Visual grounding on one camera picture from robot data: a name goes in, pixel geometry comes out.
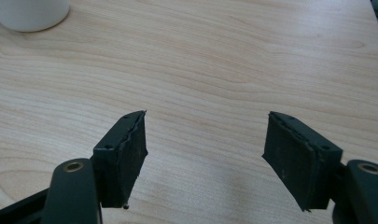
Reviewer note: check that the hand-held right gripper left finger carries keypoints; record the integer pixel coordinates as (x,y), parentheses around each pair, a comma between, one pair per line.
(119,165)

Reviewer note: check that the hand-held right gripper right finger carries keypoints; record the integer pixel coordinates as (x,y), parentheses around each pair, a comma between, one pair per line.
(297,161)

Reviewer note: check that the white cup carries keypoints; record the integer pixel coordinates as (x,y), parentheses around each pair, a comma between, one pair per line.
(29,14)

